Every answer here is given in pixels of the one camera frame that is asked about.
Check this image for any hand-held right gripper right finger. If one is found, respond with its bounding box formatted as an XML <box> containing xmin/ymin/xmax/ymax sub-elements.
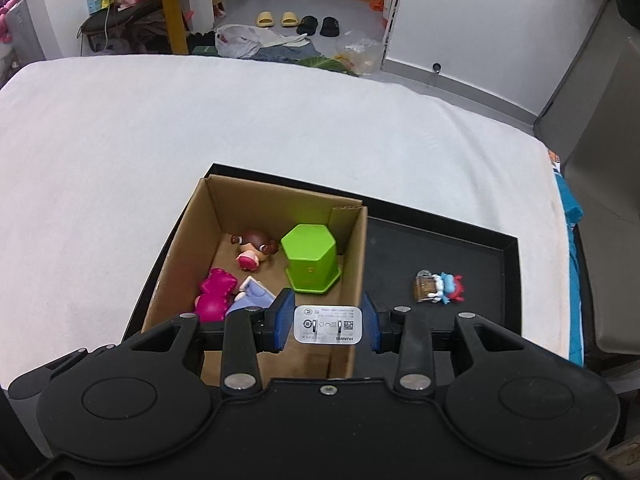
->
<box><xmin>361</xmin><ymin>291</ymin><xmax>531</xmax><ymax>396</ymax></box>

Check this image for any green bag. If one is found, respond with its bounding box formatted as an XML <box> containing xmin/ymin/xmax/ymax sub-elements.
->
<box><xmin>300</xmin><ymin>55</ymin><xmax>361</xmax><ymax>77</ymax></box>

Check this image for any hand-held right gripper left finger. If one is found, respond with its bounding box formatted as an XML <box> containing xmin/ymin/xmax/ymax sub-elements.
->
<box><xmin>120</xmin><ymin>287</ymin><xmax>297</xmax><ymax>396</ymax></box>

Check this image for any pink hooded doll figure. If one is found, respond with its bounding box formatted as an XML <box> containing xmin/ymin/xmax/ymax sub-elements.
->
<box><xmin>194</xmin><ymin>267</ymin><xmax>238</xmax><ymax>322</ymax></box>

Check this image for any green hexagonal box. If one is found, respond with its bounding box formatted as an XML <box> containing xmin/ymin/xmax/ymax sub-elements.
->
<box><xmin>280</xmin><ymin>223</ymin><xmax>343</xmax><ymax>295</ymax></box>

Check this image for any white plastic bag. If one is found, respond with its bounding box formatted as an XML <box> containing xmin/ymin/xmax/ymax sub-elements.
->
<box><xmin>215</xmin><ymin>23</ymin><xmax>311</xmax><ymax>59</ymax></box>

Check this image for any grey furniture panel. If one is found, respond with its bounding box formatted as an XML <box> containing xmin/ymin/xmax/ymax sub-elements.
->
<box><xmin>532</xmin><ymin>0</ymin><xmax>640</xmax><ymax>361</ymax></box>

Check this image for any white cable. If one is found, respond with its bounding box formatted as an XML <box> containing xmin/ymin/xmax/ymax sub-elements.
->
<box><xmin>101</xmin><ymin>0</ymin><xmax>114</xmax><ymax>53</ymax></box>

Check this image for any teal printed cloth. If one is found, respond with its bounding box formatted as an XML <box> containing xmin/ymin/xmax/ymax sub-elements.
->
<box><xmin>547</xmin><ymin>147</ymin><xmax>586</xmax><ymax>367</ymax></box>

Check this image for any clear plastic bag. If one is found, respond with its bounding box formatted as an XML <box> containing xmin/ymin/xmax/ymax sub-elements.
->
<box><xmin>334</xmin><ymin>30</ymin><xmax>383</xmax><ymax>76</ymax></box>

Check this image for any brown-haired doll figure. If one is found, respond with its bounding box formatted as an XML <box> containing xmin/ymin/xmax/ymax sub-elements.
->
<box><xmin>230</xmin><ymin>230</ymin><xmax>279</xmax><ymax>272</ymax></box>

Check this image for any brown cardboard box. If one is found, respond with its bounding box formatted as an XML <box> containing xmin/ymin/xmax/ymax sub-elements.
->
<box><xmin>141</xmin><ymin>174</ymin><xmax>368</xmax><ymax>388</ymax></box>

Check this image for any yellow table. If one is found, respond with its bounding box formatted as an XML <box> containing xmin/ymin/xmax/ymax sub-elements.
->
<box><xmin>97</xmin><ymin>0</ymin><xmax>191</xmax><ymax>56</ymax></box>

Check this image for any black tray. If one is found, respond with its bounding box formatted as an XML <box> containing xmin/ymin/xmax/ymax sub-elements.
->
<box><xmin>121</xmin><ymin>162</ymin><xmax>521</xmax><ymax>356</ymax></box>

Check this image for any white charger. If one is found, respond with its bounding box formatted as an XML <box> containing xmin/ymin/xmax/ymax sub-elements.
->
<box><xmin>292</xmin><ymin>304</ymin><xmax>362</xmax><ymax>346</ymax></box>

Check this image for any blue-haired figure with bottle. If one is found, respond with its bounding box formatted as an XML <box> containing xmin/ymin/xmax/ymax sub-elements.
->
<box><xmin>412</xmin><ymin>270</ymin><xmax>466</xmax><ymax>306</ymax></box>

